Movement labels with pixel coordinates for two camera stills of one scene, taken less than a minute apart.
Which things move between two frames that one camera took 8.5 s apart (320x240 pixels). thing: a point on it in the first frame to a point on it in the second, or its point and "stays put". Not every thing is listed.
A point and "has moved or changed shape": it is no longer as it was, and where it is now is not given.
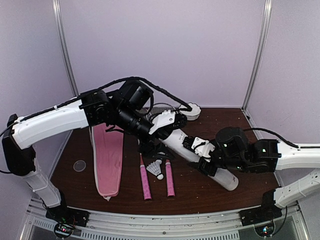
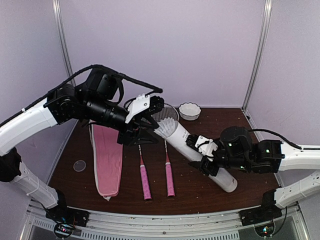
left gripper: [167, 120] to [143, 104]
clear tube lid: [79, 165] stays put
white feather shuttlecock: [155, 168] has moved or changed shape
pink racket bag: [108, 142] stays put
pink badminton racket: [144, 180] stays put
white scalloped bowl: [194, 114] stays put
